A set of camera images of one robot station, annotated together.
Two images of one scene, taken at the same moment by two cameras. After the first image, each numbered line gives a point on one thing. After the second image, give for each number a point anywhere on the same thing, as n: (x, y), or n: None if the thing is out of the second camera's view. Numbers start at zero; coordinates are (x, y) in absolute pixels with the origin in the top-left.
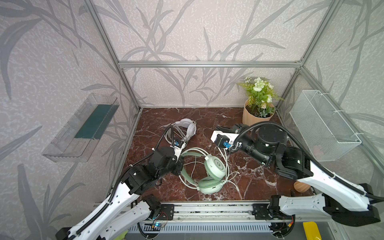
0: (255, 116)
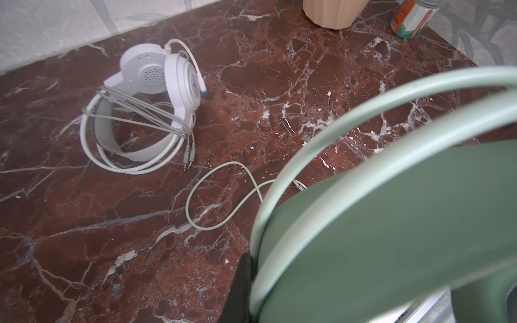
0: (334, 14)
